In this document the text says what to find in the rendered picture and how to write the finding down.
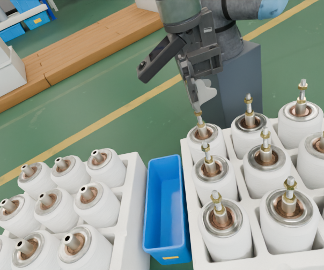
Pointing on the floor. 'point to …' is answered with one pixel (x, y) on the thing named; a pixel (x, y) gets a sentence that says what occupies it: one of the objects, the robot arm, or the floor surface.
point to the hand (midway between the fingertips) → (193, 106)
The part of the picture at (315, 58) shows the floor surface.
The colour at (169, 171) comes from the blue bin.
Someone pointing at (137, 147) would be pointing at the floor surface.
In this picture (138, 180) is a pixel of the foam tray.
